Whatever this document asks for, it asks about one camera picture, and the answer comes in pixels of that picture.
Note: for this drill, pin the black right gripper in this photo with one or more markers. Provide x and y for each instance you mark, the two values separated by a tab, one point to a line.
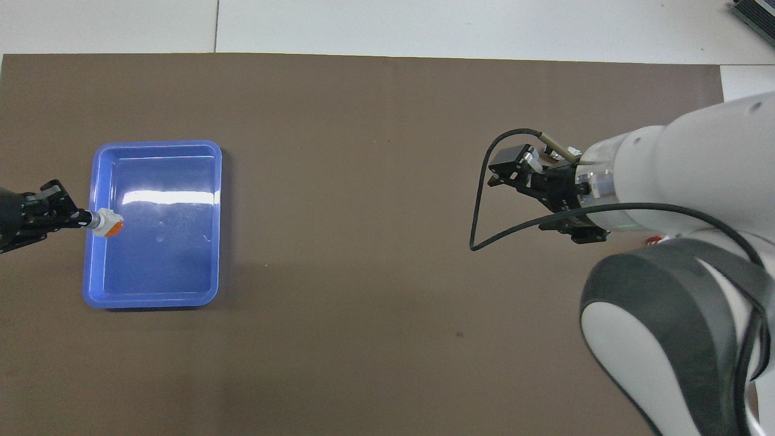
560	184

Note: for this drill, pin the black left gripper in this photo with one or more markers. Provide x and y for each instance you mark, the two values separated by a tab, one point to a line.
11	218

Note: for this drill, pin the orange white selector switch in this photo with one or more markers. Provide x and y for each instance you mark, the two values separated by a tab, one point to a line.
109	223

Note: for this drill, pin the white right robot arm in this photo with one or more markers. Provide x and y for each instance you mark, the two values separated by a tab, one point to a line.
684	163

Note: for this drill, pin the white circuit breaker with red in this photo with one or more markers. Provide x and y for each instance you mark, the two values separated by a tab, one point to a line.
652	240

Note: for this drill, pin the blue plastic tray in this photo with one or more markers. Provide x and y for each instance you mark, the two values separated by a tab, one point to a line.
157	266

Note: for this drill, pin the brown table mat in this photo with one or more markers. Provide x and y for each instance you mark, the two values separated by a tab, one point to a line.
363	333

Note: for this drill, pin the dark ribbed grey device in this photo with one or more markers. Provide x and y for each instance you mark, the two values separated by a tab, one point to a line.
757	12

